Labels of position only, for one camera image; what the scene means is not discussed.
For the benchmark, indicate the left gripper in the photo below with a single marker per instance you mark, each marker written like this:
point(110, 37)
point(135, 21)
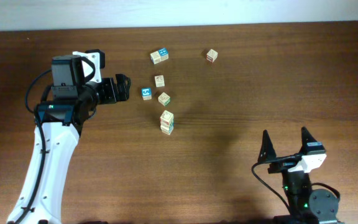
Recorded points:
point(110, 93)

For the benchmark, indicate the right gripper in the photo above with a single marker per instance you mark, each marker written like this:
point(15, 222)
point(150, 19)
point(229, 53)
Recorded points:
point(267, 152)

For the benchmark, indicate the wooden block red A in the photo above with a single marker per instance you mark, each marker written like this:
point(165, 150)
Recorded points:
point(166, 119)

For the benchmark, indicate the red Q wooden block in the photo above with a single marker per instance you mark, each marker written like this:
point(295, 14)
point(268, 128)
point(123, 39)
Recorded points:
point(167, 131)

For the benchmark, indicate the red E wooden block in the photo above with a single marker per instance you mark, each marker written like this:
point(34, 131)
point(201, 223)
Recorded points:
point(162, 126)

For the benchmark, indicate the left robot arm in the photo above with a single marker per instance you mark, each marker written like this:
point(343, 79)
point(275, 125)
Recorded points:
point(70, 100)

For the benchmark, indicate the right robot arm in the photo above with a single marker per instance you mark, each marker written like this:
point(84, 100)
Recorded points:
point(305, 201)

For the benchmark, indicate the blue 5 wooden block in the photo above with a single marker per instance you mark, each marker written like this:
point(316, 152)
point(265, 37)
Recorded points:
point(146, 93)

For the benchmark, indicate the wooden block ball picture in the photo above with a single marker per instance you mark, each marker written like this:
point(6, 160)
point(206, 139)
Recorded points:
point(159, 81)

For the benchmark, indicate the wooden block elephant picture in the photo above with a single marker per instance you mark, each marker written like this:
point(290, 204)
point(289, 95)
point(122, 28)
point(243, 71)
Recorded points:
point(164, 99)

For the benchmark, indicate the plain wooden block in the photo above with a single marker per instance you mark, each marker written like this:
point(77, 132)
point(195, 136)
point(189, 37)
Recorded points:
point(155, 57)

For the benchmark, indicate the blue topped wooden block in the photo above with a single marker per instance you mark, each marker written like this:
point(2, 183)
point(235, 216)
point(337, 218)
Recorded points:
point(163, 52)

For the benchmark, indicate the wooden block far right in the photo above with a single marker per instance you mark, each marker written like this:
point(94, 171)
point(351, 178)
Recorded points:
point(212, 55)

